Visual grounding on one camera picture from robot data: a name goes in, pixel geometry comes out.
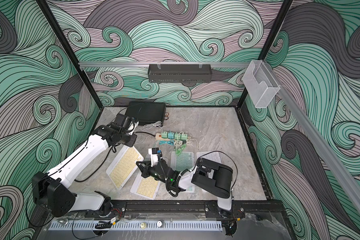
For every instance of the green wireless keyboard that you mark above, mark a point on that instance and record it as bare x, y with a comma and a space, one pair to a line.
184, 161

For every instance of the clear acrylic wall holder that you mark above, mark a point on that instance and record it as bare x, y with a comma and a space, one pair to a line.
261, 83

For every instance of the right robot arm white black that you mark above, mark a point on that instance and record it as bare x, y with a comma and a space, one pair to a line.
212, 177

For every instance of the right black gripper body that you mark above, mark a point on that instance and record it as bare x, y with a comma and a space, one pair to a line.
155, 173

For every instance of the white wireless keyboard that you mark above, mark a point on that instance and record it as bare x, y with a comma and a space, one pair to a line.
215, 156

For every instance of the black computer box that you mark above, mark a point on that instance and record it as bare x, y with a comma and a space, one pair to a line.
146, 112

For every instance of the yellow wireless keyboard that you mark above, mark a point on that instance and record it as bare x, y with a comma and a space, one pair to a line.
145, 187
123, 166

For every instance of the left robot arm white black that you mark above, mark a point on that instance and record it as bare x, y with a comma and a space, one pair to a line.
51, 189

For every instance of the aluminium wall rail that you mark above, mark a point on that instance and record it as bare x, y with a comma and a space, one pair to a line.
123, 64

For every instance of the black wall shelf tray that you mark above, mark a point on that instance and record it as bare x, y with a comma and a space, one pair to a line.
180, 73

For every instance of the white slotted cable duct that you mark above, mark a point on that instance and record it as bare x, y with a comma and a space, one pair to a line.
141, 226

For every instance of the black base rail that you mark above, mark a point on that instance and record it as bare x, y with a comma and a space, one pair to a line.
204, 208

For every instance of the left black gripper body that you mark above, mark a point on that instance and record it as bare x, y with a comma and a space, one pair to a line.
127, 139

